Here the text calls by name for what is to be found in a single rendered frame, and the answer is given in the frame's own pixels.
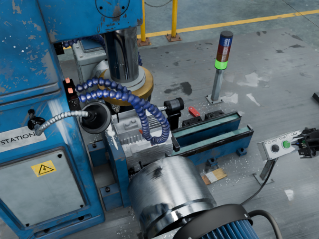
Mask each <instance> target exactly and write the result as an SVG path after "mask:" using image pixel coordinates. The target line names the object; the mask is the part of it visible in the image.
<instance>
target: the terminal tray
mask: <svg viewBox="0 0 319 239"><path fill-rule="evenodd" d="M113 116H115V118H113ZM118 116H119V122H120V123H118V119H117V115H116V114H115V115H112V122H113V124H114V127H115V130H116V132H117V135H118V136H119V140H120V142H121V145H123V144H125V145H126V144H128V145H129V144H130V143H131V144H133V142H134V143H136V141H138V142H139V140H141V141H142V140H143V139H144V140H145V138H143V137H142V134H141V133H140V132H139V130H142V127H141V121H140V118H139V116H138V114H137V113H136V111H135V109H134V110H130V111H126V112H122V113H118ZM119 130H121V132H119Z"/></svg>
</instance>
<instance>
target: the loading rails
mask: <svg viewBox="0 0 319 239"><path fill-rule="evenodd" d="M241 117H242V115H241V113H240V112H239V111H237V110H236V111H233V112H230V113H227V114H223V115H220V116H217V117H213V118H210V119H207V120H203V121H200V122H197V123H194V124H190V125H187V126H184V127H180V128H178V129H174V130H171V131H172V133H173V135H174V137H175V138H176V140H177V142H178V144H179V145H180V151H178V152H175V150H174V149H173V153H172V154H171V156H183V157H187V158H189V159H190V160H192V162H193V163H194V165H199V164H202V163H204V162H207V163H208V164H209V166H210V167H212V166H215V165H217V164H218V162H217V160H216V158H219V157H222V156H225V155H228V154H231V153H233V152H237V154H238V155H239V156H243V155H246V154H247V151H246V150H245V148H248V146H249V143H250V141H251V138H252V135H253V133H254V129H253V128H252V127H251V125H250V124H248V125H247V127H244V128H241V129H238V127H239V124H240V120H241ZM135 173H137V171H136V172H135V171H134V169H132V168H130V169H129V170H128V174H129V176H130V175H132V174H135Z"/></svg>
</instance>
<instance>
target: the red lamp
mask: <svg viewBox="0 0 319 239"><path fill-rule="evenodd" d="M230 48H231V45H230V46H221V45H220V44H219V45H218V50H217V51H218V53H220V54H222V55H227V54H229V53H230Z"/></svg>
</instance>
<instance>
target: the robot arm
mask: <svg viewBox="0 0 319 239"><path fill-rule="evenodd" d="M289 142H291V146H292V147H293V148H295V150H293V151H291V153H297V152H298V153H299V155H303V157H300V159H301V158H314V157H317V156H319V129H316V128H308V129H305V130H303V131H302V133H301V134H299V135H297V136H296V137H293V140H291V141H288V143H289Z"/></svg>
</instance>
